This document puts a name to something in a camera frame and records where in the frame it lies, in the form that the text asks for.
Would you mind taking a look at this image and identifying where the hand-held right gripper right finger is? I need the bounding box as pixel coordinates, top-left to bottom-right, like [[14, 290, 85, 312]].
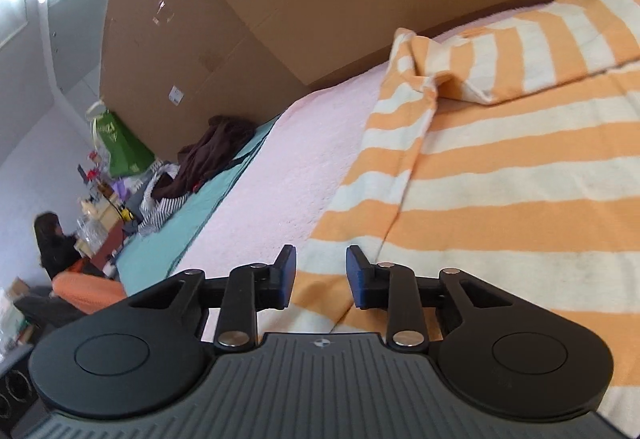
[[346, 245, 514, 353]]

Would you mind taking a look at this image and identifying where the low brown table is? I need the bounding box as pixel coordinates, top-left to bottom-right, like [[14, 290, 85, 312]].
[[75, 214, 126, 277]]

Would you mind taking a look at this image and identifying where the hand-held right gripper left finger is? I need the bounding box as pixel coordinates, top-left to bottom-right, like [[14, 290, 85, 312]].
[[126, 244, 297, 353]]

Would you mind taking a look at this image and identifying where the orange and white striped shirt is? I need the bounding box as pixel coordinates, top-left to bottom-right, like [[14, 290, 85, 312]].
[[290, 0, 640, 422]]

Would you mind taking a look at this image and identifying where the green bag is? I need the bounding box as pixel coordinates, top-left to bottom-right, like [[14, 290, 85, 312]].
[[87, 101, 156, 180]]

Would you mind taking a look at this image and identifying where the dark brown garment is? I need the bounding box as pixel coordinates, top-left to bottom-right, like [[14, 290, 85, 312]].
[[150, 115, 258, 202]]

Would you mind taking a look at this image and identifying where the pink fleece blanket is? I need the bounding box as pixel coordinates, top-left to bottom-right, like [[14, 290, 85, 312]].
[[180, 0, 566, 345]]

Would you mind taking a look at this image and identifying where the teal sheet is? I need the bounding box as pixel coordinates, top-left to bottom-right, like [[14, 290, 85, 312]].
[[116, 114, 283, 297]]

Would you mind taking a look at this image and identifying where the black and white striped cloth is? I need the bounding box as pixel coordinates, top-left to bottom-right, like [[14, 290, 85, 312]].
[[136, 161, 193, 237]]

